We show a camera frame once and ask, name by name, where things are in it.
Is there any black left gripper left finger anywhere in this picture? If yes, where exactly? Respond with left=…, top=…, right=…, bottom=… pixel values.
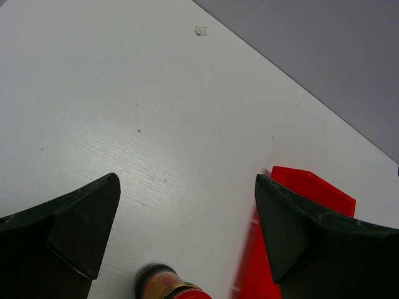
left=1, top=173, right=121, bottom=298

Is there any red plastic divided bin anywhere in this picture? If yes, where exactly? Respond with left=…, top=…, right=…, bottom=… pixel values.
left=231, top=166, right=356, bottom=299

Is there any small torn paper scrap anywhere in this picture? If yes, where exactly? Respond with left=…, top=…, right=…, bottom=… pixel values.
left=195, top=26, right=207, bottom=37

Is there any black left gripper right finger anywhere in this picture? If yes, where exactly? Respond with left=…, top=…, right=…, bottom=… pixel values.
left=254, top=174, right=398, bottom=298

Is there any red-lidded brown sauce jar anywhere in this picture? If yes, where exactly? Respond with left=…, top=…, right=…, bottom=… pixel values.
left=133, top=263, right=211, bottom=299

